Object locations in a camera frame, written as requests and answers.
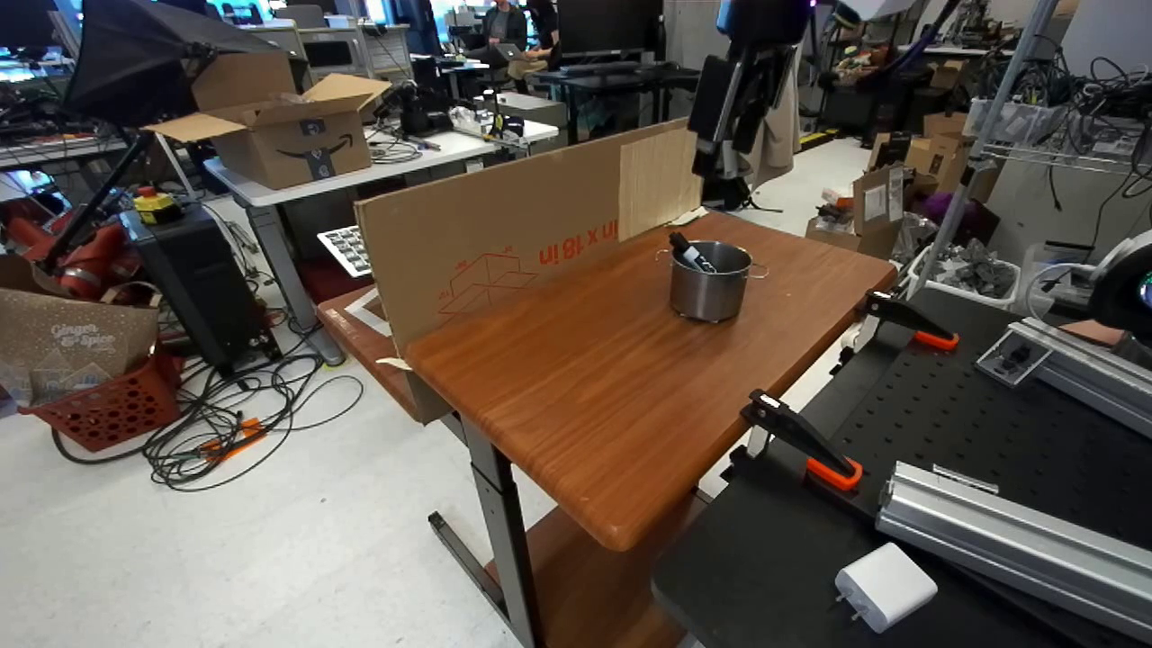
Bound narrow aluminium extrusion rail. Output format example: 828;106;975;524
1006;312;1152;441

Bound white parts tray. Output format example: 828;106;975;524
904;238;1027;308

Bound white power adapter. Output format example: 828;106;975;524
833;540;945;637

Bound black equipment cabinet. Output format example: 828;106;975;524
114;201;270;379

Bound small closed cardboard box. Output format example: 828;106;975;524
904;106;1009;196

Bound grey metal table leg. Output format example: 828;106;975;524
426;409;550;648

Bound wide aluminium extrusion rail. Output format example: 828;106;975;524
870;457;1152;648

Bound silver metal cup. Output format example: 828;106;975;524
667;238;756;326

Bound open cardboard box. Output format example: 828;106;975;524
139;45;397;193

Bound red plastic basket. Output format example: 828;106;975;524
23;350;186;457

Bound black floor cables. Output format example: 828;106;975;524
47;340;371;496

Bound white black robot base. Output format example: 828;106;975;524
1057;228;1152;351

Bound brown paper bag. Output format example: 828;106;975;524
0;285;167;412

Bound red machine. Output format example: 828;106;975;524
0;196;143;304

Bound grey white work table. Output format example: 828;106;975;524
198;116;570;367

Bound black marker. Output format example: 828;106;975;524
667;229;720;273

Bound wooden lower shelf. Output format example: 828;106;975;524
481;499;711;648

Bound black computer monitor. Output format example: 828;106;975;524
556;0;667;58

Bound orange power strip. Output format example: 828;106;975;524
195;412;270;468

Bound small black orange clamp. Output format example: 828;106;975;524
863;288;964;361

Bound large black orange clamp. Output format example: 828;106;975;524
737;386;867;499

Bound black photo softbox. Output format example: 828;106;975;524
58;0;280;130

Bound yellow red emergency stop button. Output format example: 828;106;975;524
126;182;186;229

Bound checkered calibration board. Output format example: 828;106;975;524
312;218;378;285

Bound slanted grey metal pole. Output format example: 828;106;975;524
916;0;1063;298

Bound brown cardboard panel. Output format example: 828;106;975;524
353;116;705;361

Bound black perforated board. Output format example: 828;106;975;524
652;285;1152;648

